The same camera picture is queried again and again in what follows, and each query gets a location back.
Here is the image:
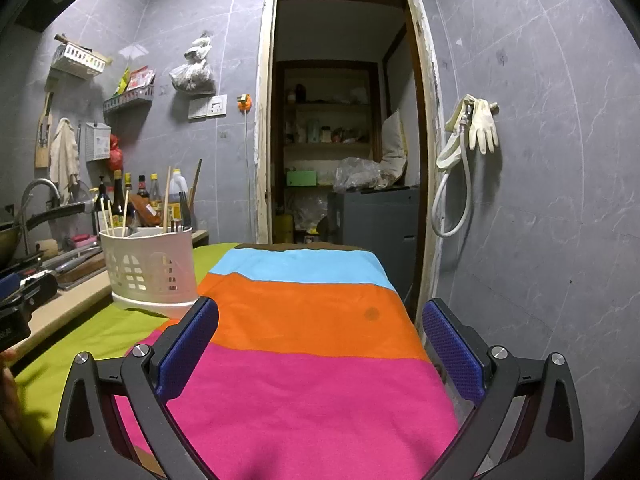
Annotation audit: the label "wooden storage shelf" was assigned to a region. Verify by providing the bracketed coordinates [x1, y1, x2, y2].
[277, 60, 383, 188]

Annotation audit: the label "crumpled clear plastic bag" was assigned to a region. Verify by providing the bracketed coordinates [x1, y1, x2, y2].
[334, 156, 401, 192]

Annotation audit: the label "hanging white towel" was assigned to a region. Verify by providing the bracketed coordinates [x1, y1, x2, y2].
[49, 117, 81, 192]

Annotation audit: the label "metal faucet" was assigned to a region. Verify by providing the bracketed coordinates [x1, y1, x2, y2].
[20, 178, 62, 256]

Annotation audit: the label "bunch of wooden chopsticks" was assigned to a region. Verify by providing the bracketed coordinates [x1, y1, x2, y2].
[100, 190, 132, 238]

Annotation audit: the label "white wall basket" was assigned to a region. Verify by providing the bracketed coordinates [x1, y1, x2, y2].
[50, 42, 113, 80]

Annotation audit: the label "colourful striped cloth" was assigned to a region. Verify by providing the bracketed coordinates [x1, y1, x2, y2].
[15, 242, 461, 480]

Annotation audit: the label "black wok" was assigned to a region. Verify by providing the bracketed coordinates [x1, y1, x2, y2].
[0, 202, 86, 267]

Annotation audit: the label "person's left hand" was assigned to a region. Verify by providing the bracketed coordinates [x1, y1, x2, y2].
[0, 347, 21, 441]

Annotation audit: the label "white plastic utensil basket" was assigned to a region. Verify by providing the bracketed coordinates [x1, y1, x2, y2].
[99, 226, 200, 320]

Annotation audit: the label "hanging clear plastic bag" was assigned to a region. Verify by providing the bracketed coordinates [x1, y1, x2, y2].
[169, 32, 217, 95]

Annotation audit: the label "cooking oil jug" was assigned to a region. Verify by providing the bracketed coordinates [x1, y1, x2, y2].
[167, 169, 196, 221]

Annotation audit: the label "white hose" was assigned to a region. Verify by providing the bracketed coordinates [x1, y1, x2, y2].
[431, 110, 472, 237]

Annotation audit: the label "dark brown chopstick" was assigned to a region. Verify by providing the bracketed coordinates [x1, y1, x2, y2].
[187, 159, 203, 203]

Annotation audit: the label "grey wall shelf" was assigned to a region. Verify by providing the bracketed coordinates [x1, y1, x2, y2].
[102, 85, 153, 113]

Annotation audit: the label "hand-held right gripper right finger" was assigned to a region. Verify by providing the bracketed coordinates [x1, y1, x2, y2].
[421, 298, 586, 480]

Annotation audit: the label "snack packets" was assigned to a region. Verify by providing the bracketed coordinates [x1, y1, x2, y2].
[114, 66, 155, 95]

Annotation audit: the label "wooden door frame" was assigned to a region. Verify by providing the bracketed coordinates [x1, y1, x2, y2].
[254, 0, 446, 321]

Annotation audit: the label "wooden knife holder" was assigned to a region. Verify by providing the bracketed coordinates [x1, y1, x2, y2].
[34, 92, 54, 168]

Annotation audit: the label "grey cabinet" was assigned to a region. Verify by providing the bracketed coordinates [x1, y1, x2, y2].
[327, 186, 421, 271]

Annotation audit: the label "red plastic bag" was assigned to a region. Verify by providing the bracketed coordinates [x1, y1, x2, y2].
[107, 134, 123, 173]

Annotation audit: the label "brown wooden block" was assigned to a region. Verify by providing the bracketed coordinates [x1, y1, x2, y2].
[131, 195, 162, 226]

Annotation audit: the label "wooden cutting board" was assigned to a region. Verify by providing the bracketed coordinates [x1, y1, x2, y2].
[55, 250, 108, 286]

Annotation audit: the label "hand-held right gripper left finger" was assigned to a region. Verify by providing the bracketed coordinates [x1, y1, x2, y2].
[52, 296, 221, 480]

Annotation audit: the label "grey wall box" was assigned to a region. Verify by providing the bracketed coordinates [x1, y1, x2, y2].
[85, 122, 112, 162]

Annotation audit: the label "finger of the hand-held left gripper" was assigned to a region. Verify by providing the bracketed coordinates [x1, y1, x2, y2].
[0, 270, 59, 311]

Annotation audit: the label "wall switch socket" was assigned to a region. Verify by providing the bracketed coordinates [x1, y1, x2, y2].
[188, 94, 228, 121]

